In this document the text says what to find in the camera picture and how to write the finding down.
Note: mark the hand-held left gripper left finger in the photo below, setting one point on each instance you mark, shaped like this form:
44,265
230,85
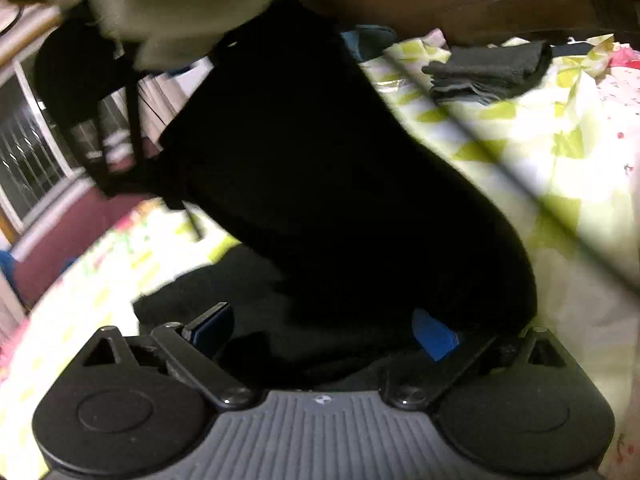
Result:
212,331

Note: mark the blue bag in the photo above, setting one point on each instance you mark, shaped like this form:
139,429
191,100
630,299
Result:
5,262

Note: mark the barred window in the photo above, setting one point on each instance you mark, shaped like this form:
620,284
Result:
27,160

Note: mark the beige curtain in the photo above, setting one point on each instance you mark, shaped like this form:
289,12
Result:
165,95

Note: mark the printed checkered blanket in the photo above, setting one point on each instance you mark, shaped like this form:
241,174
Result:
575,175

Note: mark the folded dark grey clothes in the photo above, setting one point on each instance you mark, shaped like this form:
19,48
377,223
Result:
490,72

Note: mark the person's right hand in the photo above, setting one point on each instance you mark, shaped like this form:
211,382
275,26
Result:
165,5

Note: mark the black pants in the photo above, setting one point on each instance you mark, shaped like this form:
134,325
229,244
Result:
325,185

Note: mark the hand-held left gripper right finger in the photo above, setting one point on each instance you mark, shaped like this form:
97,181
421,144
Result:
436,337

